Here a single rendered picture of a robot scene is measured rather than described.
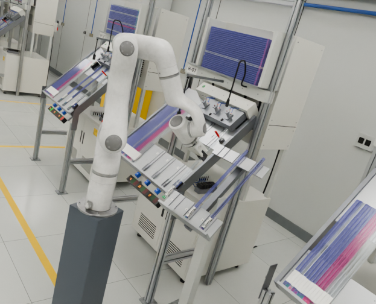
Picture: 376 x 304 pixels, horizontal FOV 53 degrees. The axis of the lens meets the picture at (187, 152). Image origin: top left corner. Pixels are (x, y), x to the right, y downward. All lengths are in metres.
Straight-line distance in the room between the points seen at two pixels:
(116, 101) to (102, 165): 0.29
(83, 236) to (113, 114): 0.59
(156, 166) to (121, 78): 0.85
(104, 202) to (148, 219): 1.10
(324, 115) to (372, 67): 0.57
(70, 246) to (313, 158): 2.54
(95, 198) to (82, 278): 0.40
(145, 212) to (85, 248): 1.09
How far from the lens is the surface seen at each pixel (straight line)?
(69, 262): 1.94
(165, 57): 1.61
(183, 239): 2.53
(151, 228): 2.80
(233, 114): 2.28
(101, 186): 1.72
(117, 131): 1.60
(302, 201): 3.85
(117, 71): 1.57
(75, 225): 1.84
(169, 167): 2.23
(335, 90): 3.70
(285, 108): 2.49
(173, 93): 1.64
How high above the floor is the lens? 1.56
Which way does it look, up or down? 17 degrees down
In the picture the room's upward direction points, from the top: 15 degrees clockwise
